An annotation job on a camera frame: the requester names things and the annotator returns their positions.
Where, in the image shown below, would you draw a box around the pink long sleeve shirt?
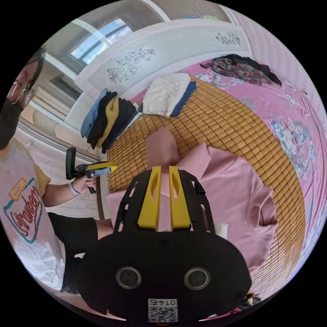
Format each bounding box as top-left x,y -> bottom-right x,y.
105,126 -> 279,277

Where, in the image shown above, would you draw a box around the white and blue folded clothes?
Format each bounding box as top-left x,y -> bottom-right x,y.
138,72 -> 198,118

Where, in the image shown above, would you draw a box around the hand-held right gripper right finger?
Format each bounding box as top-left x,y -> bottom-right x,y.
168,165 -> 192,232

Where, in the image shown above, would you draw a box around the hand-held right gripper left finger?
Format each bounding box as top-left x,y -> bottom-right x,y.
137,166 -> 162,232

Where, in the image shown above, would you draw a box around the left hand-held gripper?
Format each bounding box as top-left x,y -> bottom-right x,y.
67,161 -> 118,194

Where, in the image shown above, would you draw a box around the pile of clothes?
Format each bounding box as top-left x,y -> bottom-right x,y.
80,88 -> 139,154

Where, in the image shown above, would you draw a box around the person's body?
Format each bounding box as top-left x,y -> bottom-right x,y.
0,46 -> 113,295

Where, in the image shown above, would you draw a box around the floral and black clothes heap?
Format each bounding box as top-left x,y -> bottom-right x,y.
201,53 -> 282,87

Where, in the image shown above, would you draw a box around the person's left hand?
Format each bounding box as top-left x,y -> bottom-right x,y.
72,176 -> 96,195

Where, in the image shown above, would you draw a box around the bed with woven mat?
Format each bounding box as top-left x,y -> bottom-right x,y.
64,18 -> 323,305

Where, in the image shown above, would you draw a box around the window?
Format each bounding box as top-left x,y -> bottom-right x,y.
69,17 -> 134,65

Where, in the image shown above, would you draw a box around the person's left forearm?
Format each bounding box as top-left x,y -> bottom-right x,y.
42,182 -> 80,206

